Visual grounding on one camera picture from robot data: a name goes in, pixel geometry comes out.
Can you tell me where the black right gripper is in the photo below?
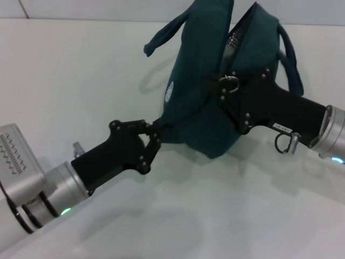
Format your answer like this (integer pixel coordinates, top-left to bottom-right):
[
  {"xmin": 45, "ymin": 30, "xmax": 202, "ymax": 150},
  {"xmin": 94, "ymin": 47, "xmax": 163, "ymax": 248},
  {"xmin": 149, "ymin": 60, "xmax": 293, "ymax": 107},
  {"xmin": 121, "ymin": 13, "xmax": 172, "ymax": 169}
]
[{"xmin": 205, "ymin": 68, "xmax": 329, "ymax": 141}]

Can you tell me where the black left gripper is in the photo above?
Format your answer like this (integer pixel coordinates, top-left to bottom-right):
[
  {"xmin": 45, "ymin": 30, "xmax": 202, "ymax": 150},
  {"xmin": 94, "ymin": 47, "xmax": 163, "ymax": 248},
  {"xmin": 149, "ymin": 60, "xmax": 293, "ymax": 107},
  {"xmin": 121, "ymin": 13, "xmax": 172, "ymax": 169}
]
[{"xmin": 70, "ymin": 119, "xmax": 163, "ymax": 196}]

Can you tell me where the dark teal fabric bag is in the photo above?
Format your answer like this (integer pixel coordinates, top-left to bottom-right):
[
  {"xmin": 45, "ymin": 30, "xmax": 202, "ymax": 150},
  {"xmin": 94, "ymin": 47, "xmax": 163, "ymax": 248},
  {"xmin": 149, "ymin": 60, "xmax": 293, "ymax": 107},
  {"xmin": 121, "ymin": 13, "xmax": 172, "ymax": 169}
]
[{"xmin": 142, "ymin": 0, "xmax": 304, "ymax": 160}]

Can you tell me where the metal zipper pull ring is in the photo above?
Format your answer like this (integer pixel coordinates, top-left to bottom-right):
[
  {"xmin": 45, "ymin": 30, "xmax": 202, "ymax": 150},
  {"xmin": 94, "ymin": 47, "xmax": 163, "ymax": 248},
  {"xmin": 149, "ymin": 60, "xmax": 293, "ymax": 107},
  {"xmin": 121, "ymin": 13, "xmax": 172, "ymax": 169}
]
[{"xmin": 218, "ymin": 74, "xmax": 240, "ymax": 94}]

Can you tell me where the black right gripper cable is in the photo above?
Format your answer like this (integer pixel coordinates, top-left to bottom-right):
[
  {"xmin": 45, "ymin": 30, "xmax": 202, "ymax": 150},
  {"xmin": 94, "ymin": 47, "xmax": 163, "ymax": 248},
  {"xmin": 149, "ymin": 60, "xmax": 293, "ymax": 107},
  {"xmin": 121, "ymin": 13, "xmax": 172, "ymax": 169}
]
[{"xmin": 274, "ymin": 131, "xmax": 300, "ymax": 155}]

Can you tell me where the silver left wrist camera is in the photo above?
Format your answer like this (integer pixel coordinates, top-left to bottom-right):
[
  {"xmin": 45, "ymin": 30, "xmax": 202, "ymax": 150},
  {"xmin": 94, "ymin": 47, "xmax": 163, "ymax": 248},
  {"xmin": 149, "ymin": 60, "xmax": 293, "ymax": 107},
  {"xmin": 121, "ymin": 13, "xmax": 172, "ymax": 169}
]
[{"xmin": 0, "ymin": 122, "xmax": 46, "ymax": 210}]

